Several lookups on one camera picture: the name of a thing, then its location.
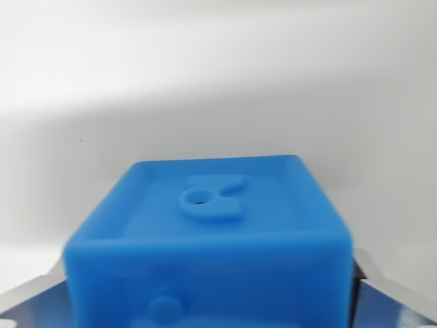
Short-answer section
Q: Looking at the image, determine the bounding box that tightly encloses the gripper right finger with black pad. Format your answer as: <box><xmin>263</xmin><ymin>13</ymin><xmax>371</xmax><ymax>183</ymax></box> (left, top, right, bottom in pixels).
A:
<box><xmin>347</xmin><ymin>248</ymin><xmax>437</xmax><ymax>328</ymax></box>

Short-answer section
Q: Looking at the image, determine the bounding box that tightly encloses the blue cube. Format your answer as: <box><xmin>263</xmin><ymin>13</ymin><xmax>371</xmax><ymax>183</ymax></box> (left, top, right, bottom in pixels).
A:
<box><xmin>62</xmin><ymin>154</ymin><xmax>354</xmax><ymax>328</ymax></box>

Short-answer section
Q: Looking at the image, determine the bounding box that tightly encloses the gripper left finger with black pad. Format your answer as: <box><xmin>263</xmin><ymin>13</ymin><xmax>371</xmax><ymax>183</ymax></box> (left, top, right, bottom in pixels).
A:
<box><xmin>0</xmin><ymin>258</ymin><xmax>80</xmax><ymax>328</ymax></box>

